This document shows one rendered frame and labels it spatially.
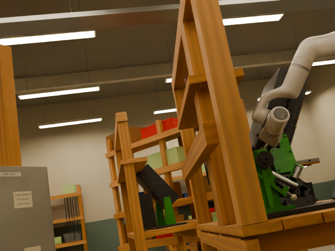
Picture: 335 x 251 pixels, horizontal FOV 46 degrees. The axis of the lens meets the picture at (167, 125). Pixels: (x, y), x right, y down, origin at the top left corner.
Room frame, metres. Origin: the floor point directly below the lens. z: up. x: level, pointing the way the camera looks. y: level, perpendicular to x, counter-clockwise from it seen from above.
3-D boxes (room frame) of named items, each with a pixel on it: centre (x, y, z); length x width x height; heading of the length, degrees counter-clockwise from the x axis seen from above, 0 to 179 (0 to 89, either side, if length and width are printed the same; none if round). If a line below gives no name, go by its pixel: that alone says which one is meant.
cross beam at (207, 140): (2.12, -0.11, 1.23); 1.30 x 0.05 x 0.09; 4
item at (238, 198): (2.12, -0.18, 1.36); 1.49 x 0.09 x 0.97; 4
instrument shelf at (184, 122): (2.13, -0.22, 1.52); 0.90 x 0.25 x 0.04; 4
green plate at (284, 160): (2.07, -0.55, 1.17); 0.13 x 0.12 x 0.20; 4
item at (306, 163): (2.23, -0.57, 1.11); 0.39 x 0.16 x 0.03; 94
